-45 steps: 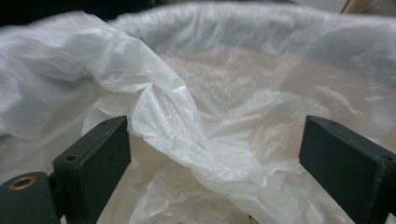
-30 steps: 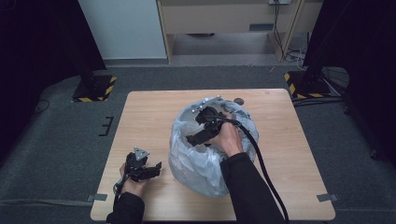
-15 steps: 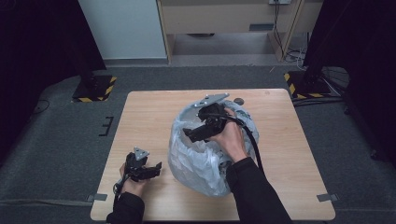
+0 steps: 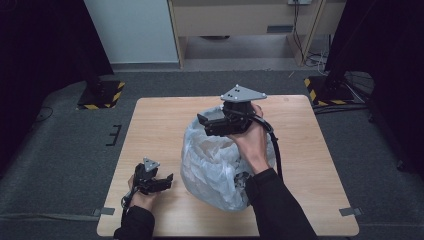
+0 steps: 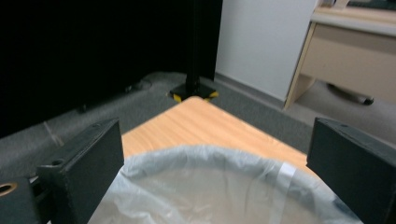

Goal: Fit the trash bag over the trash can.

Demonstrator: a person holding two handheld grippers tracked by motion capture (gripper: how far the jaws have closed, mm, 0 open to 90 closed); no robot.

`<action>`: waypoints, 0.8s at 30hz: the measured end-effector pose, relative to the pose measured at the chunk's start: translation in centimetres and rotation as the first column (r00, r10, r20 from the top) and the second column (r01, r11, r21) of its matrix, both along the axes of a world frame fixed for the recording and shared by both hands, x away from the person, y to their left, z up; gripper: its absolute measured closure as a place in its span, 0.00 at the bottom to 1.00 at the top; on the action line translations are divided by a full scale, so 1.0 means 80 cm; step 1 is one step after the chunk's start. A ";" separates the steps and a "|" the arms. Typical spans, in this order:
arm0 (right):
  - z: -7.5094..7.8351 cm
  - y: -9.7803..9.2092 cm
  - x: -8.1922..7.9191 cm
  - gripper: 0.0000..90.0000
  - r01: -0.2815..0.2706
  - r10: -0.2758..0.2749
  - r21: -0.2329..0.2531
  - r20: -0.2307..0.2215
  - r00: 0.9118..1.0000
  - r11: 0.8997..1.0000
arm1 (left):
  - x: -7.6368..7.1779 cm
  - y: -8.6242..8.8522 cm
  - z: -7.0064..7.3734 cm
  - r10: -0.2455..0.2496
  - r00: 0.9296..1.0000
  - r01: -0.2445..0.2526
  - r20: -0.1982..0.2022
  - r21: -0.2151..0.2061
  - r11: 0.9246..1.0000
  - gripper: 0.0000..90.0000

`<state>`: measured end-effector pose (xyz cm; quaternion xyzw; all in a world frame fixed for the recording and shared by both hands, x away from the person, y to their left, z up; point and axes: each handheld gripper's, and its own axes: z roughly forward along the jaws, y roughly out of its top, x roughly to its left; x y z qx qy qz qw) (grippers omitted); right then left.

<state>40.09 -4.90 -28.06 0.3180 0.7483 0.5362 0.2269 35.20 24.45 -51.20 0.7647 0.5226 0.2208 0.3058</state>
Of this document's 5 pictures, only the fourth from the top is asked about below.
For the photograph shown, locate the grey tape piece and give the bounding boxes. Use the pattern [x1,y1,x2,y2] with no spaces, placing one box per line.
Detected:
[338,206,364,217]
[92,206,116,217]

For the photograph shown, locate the white translucent plastic bag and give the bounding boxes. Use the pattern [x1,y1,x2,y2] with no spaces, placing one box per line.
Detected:
[179,104,278,213]

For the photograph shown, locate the white panel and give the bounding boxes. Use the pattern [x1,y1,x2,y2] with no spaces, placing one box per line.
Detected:
[82,0,180,65]

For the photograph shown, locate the light wooden desk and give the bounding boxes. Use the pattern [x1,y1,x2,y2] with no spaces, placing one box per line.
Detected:
[167,0,348,70]

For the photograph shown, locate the long grey floor tape strip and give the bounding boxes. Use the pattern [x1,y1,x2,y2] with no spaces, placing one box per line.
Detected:
[0,212,101,223]

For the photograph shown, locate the black stand base hazard stripes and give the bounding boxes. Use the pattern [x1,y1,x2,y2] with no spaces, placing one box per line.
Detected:
[303,75,355,107]
[76,79,126,111]

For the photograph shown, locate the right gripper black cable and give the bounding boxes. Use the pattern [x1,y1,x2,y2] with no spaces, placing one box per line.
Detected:
[249,112,285,183]

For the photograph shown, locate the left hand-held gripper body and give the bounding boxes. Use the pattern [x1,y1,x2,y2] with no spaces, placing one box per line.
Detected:
[219,83,268,136]

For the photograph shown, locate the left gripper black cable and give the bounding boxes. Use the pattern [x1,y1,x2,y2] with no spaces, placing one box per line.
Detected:
[120,187,138,216]

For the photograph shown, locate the bundle of floor cables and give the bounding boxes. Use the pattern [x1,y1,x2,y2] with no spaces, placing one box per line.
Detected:
[313,101,369,116]

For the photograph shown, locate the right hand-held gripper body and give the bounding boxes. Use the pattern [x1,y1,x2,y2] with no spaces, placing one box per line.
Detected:
[133,156,161,196]

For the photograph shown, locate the black curtain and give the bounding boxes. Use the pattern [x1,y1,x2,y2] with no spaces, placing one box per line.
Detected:
[324,0,424,176]
[0,0,115,176]

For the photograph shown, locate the hanging black cables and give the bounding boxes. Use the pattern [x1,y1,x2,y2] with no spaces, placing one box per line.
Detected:
[291,2,332,68]

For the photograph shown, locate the thin black floor cable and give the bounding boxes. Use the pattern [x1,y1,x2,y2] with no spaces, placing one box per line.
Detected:
[37,105,55,123]

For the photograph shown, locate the person's right hand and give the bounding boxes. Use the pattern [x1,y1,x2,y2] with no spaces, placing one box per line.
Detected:
[227,103,271,176]

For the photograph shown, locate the person's left hand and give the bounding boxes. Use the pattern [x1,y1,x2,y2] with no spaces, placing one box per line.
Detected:
[127,175,159,212]

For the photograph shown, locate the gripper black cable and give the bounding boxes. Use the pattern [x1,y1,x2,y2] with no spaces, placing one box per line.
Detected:
[120,187,138,216]
[249,112,285,183]

